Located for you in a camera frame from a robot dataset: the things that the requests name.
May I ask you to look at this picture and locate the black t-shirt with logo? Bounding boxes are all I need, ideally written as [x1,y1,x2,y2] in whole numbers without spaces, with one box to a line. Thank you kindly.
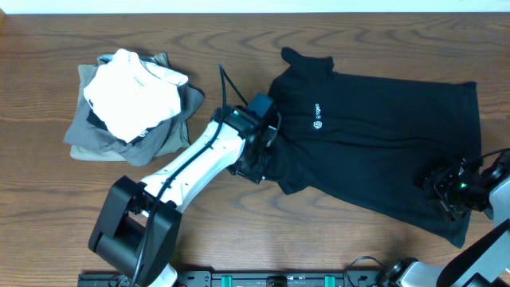
[263,48,481,248]

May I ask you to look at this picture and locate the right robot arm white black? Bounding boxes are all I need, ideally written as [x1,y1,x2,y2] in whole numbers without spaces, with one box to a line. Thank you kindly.
[375,148,509,287]

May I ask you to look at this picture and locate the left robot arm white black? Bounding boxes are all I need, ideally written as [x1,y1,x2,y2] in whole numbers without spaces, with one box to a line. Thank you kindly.
[88,104,280,286]

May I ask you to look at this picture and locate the white folded t-shirt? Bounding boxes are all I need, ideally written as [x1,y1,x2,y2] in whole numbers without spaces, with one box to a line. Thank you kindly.
[84,49,188,143]

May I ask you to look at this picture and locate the black folded t-shirt in pile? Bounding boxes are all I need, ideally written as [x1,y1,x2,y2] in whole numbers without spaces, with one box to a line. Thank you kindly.
[87,110,153,143]

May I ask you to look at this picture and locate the grey folded t-shirt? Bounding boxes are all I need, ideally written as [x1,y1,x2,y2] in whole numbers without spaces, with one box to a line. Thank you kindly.
[64,54,205,159]

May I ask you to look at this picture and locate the black mounting rail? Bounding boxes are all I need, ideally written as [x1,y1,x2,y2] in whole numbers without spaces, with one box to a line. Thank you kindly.
[77,261,387,287]

